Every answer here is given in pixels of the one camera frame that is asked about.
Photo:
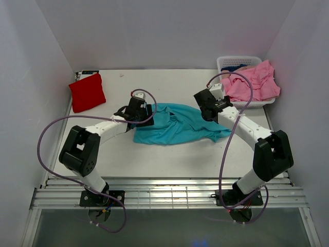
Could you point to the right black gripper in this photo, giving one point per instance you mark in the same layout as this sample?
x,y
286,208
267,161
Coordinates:
x,y
227,98

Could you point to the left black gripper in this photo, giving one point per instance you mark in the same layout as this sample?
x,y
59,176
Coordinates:
x,y
149,122

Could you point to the teal t shirt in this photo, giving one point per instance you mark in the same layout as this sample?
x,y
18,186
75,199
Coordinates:
x,y
178,124

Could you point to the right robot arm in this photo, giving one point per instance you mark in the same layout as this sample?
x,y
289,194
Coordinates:
x,y
272,152

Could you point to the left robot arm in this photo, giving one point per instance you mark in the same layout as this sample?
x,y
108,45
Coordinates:
x,y
80,150

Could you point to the beige garment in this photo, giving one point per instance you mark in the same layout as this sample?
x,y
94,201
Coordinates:
x,y
237,70

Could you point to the dark blue garment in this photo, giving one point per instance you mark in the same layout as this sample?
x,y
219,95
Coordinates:
x,y
230,68

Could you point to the pink t shirt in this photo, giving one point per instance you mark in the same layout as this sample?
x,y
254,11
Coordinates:
x,y
263,84

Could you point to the folded red t shirt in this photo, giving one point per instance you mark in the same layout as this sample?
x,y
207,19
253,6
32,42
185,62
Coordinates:
x,y
87,93

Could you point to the blue label plate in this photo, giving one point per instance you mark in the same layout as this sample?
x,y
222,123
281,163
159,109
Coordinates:
x,y
89,72

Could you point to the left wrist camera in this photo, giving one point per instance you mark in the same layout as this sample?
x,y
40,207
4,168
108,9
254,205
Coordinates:
x,y
140,95

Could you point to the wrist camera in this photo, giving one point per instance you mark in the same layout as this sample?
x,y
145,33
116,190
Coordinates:
x,y
218,91
140,95

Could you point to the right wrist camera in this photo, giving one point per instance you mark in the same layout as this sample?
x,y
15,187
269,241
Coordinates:
x,y
218,91

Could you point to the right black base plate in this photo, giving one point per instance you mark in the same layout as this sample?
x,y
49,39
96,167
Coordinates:
x,y
230,198

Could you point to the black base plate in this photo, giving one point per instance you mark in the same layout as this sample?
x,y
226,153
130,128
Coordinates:
x,y
230,198
89,199

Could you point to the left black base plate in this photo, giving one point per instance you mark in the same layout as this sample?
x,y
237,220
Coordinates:
x,y
89,199

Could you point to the aluminium rail frame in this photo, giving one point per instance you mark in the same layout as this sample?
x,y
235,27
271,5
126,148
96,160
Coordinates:
x,y
164,177

